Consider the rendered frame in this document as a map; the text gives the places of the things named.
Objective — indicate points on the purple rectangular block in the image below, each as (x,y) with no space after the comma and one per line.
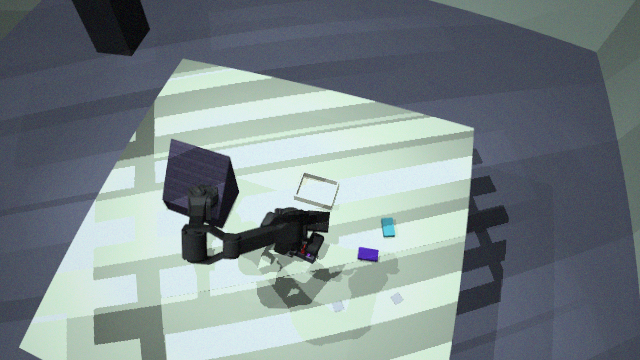
(367,254)

